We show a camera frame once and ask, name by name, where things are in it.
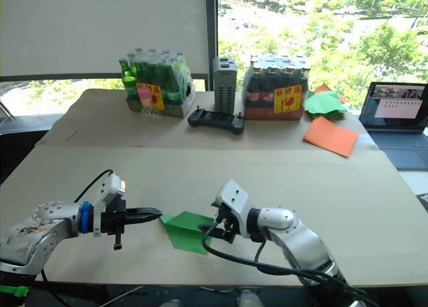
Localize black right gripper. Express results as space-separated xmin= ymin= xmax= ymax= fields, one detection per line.
xmin=197 ymin=203 xmax=240 ymax=245

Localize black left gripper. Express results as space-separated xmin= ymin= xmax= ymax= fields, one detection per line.
xmin=100 ymin=199 xmax=164 ymax=251

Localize green paper sheet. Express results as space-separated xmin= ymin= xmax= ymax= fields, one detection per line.
xmin=159 ymin=211 xmax=217 ymax=255

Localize black handheld controller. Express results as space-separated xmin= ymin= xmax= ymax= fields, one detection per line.
xmin=187 ymin=106 xmax=245 ymax=135

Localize green glass bottle pack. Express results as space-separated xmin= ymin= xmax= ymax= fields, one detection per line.
xmin=118 ymin=47 xmax=197 ymax=118

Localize grey vented box device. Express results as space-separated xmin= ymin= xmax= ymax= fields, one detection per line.
xmin=212 ymin=56 xmax=238 ymax=114

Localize dark cola bottle pack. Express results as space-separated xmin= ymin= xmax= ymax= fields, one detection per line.
xmin=242 ymin=54 xmax=312 ymax=122

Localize orange paper sheets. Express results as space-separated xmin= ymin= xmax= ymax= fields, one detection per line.
xmin=302 ymin=116 xmax=360 ymax=159

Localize green paper stack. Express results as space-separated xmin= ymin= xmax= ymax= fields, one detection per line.
xmin=303 ymin=89 xmax=350 ymax=122

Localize white roller blind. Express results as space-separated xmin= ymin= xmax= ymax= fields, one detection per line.
xmin=0 ymin=0 xmax=209 ymax=78

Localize open laptop computer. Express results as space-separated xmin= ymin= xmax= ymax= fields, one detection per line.
xmin=358 ymin=82 xmax=428 ymax=171

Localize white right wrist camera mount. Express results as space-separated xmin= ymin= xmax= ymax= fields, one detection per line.
xmin=211 ymin=179 xmax=255 ymax=239

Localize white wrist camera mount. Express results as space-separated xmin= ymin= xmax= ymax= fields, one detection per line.
xmin=211 ymin=179 xmax=255 ymax=239
xmin=92 ymin=173 xmax=128 ymax=238

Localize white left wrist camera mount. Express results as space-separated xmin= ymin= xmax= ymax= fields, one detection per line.
xmin=92 ymin=173 xmax=128 ymax=238

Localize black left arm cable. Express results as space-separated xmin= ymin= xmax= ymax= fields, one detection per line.
xmin=73 ymin=169 xmax=114 ymax=203

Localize green strap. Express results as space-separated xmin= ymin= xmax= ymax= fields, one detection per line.
xmin=0 ymin=284 xmax=31 ymax=298

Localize dark window frame post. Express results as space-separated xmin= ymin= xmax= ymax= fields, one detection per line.
xmin=204 ymin=0 xmax=220 ymax=92

